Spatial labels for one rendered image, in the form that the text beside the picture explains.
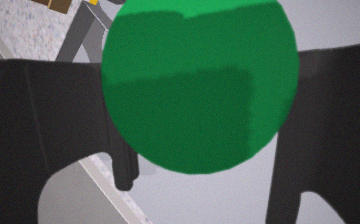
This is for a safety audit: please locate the grey tray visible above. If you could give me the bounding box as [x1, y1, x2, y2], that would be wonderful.
[54, 0, 112, 63]

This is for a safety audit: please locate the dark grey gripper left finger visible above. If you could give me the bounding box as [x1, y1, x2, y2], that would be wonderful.
[0, 58, 139, 224]

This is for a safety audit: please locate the clear bottle with grey cap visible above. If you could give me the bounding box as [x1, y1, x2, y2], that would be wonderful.
[108, 0, 126, 7]

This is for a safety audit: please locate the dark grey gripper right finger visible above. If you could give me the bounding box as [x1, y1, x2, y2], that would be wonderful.
[265, 44, 360, 224]

